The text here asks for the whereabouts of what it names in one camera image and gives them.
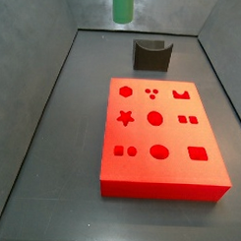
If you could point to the green round cylinder peg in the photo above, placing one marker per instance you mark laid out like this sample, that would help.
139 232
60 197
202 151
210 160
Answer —
122 11

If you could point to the red shape-sorting block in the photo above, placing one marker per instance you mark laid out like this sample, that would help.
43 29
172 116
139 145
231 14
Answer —
158 144

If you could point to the black curved cradle stand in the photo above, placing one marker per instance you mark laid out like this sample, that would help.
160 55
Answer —
151 55

